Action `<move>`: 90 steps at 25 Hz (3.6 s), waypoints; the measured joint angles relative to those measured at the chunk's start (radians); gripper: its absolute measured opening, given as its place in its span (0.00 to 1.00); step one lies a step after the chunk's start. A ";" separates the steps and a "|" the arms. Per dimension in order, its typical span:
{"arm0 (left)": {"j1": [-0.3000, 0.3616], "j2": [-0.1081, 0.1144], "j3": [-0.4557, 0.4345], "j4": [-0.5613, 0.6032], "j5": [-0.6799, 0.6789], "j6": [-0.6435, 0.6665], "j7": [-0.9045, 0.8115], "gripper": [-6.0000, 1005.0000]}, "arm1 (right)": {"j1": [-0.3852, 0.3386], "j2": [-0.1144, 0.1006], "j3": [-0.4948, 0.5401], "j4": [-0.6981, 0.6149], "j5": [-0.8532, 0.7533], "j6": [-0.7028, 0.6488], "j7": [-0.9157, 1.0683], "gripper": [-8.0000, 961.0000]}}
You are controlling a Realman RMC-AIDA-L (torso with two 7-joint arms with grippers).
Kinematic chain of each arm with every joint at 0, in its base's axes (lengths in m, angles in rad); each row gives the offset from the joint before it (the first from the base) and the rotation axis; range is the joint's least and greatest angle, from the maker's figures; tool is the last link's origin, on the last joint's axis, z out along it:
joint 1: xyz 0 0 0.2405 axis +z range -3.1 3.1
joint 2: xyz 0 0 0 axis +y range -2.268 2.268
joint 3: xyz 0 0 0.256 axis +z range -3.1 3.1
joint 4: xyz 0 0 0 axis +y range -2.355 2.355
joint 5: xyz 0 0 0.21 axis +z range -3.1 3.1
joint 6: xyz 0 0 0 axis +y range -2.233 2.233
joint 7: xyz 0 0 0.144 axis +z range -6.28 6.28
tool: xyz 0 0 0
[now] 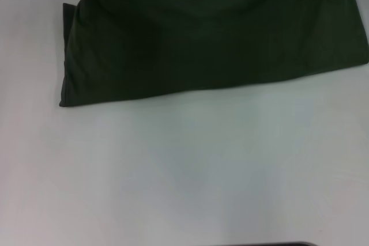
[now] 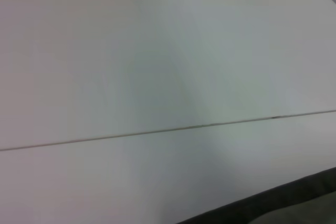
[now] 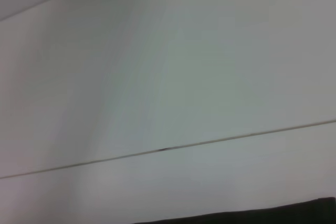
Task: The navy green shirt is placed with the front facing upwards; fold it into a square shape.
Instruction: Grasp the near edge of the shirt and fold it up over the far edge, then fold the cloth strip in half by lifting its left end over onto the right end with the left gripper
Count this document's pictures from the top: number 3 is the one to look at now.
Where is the dark green FREE t-shirt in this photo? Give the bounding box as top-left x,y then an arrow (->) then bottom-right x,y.
131,197 -> 336,224

